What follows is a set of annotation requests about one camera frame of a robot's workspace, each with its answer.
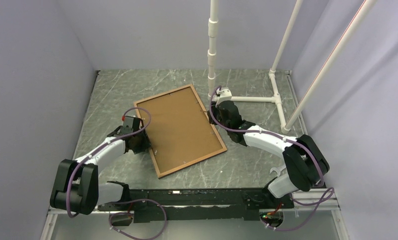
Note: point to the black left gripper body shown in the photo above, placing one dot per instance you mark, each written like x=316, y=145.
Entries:
x=142, y=142

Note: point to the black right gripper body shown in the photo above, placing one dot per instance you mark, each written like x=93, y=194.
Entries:
x=217, y=113

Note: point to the blue photo frame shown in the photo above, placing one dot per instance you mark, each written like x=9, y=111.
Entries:
x=179, y=130

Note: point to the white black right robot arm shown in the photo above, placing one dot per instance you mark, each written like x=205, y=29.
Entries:
x=305, y=163

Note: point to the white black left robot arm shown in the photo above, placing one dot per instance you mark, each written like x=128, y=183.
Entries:
x=76, y=187

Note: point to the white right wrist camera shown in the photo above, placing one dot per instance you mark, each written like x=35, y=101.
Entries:
x=222, y=94

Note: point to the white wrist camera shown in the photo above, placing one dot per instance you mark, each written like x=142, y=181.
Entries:
x=125, y=117
x=222, y=94

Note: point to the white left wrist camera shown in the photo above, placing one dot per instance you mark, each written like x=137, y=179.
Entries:
x=125, y=117

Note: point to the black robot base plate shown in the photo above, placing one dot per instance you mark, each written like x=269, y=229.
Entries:
x=200, y=204

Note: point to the aluminium rail frame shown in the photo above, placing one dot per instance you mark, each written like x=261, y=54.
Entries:
x=77, y=191

